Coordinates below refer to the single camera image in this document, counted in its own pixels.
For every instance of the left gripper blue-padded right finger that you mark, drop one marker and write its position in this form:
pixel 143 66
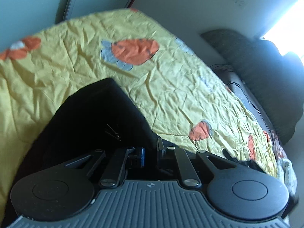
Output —
pixel 175 161

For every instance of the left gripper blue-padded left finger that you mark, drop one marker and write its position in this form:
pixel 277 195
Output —
pixel 110 167

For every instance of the grey padded headboard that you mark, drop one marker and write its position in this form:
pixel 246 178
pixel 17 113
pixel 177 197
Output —
pixel 276 81

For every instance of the yellow carrot-print bedspread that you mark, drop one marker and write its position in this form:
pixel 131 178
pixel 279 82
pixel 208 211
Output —
pixel 183 101

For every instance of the black pants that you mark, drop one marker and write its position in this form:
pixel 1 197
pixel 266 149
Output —
pixel 51 184

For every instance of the dark striped pillow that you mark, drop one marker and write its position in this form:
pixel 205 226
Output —
pixel 239 89

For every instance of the bright window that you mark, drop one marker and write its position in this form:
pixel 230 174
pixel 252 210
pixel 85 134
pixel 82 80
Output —
pixel 287 33

